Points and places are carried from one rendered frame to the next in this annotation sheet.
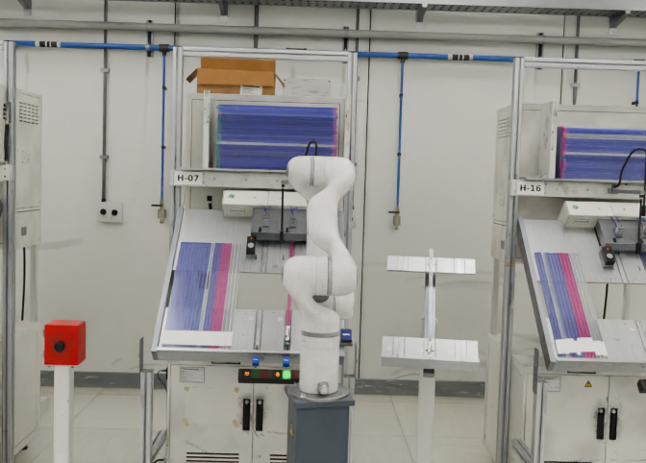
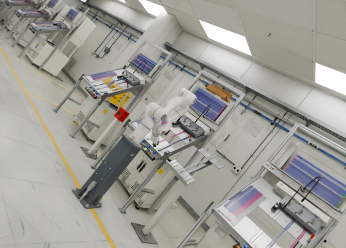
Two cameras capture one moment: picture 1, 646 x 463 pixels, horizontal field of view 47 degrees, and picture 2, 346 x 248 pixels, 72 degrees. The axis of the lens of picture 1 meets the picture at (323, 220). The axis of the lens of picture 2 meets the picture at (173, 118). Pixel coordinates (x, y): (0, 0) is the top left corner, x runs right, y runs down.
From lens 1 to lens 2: 1.63 m
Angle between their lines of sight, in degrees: 38
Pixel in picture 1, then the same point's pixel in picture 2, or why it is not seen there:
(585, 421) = not seen: outside the picture
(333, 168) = (188, 94)
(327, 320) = (146, 121)
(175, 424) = not seen: hidden behind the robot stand
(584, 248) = (272, 199)
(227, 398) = (140, 157)
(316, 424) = (122, 144)
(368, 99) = (271, 140)
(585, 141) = (302, 164)
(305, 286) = (149, 108)
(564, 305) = (239, 202)
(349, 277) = (159, 113)
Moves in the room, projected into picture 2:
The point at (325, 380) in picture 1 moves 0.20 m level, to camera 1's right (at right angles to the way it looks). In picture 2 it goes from (134, 136) to (145, 148)
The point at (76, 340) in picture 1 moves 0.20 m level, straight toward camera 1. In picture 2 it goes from (122, 114) to (115, 110)
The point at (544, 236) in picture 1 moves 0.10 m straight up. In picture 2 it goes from (261, 185) to (267, 177)
